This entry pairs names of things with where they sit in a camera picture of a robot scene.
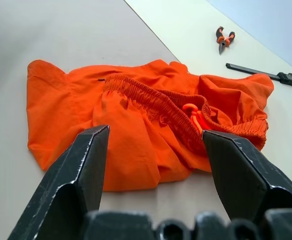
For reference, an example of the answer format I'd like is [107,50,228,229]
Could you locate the orange black pliers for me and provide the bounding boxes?
[215,25,236,56]

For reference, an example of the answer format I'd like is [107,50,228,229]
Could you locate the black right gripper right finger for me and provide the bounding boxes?
[201,129,292,222]

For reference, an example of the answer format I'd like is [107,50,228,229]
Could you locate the orange shorts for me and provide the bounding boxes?
[26,58,275,192]

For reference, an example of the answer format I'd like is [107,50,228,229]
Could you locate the black vernier caliper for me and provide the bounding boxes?
[225,62,292,92]

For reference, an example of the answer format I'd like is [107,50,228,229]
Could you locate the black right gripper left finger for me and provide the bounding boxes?
[8,124,111,240]

